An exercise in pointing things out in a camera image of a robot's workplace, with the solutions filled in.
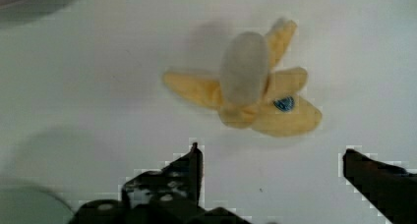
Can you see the plush peeled banana toy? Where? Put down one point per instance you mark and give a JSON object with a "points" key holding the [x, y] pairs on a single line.
{"points": [[249, 93]]}

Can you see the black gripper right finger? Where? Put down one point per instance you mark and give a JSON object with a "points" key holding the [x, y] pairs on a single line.
{"points": [[391, 189]]}

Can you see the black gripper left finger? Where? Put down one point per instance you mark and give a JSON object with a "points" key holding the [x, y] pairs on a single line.
{"points": [[170, 195]]}

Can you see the grey round plate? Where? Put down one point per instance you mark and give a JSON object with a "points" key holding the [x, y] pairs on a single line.
{"points": [[27, 11]]}

